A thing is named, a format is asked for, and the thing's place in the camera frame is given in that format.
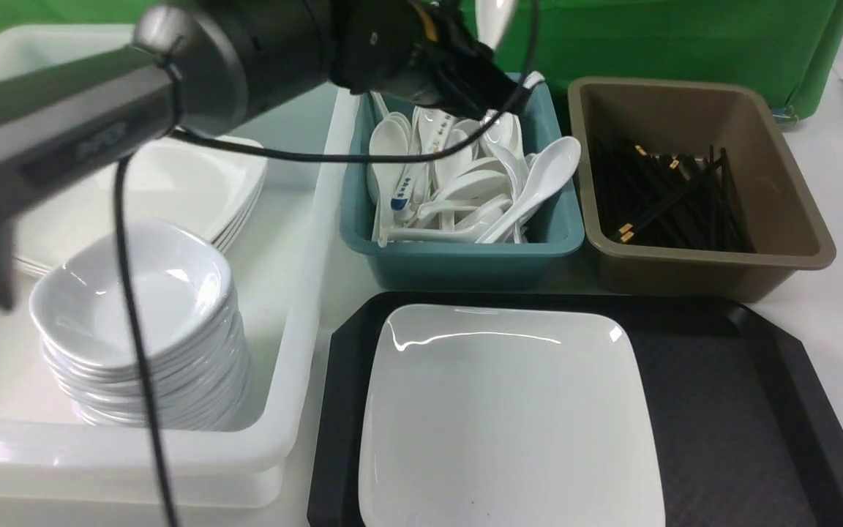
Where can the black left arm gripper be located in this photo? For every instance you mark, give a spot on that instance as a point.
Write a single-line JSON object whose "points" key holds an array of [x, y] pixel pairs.
{"points": [[422, 53]]}

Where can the white ceramic soup spoon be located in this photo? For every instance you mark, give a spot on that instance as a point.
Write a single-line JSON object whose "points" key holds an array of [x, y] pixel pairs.
{"points": [[493, 18]]}

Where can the large white square plate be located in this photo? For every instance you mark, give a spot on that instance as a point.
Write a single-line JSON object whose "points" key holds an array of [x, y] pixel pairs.
{"points": [[479, 416]]}

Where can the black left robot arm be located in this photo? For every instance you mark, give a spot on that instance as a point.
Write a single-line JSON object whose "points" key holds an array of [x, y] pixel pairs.
{"points": [[194, 70]]}

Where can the pile of white soup spoons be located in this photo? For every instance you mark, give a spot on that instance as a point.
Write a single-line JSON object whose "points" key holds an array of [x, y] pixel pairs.
{"points": [[487, 193]]}

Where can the stack of white square plates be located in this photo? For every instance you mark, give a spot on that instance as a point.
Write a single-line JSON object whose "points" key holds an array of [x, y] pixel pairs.
{"points": [[202, 190]]}

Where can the pile of black chopsticks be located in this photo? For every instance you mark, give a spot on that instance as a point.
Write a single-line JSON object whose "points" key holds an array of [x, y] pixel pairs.
{"points": [[672, 201]]}

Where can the olive brown chopstick bin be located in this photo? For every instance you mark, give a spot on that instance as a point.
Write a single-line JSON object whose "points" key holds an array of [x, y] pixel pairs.
{"points": [[686, 117]]}

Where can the green cloth backdrop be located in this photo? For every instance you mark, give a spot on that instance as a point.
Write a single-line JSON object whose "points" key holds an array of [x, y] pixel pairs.
{"points": [[783, 50]]}

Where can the black plastic serving tray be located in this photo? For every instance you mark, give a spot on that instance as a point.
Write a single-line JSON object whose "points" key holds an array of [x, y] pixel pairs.
{"points": [[744, 431]]}

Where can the large white plastic tub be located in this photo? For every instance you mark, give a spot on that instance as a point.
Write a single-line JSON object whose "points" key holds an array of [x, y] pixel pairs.
{"points": [[278, 260]]}

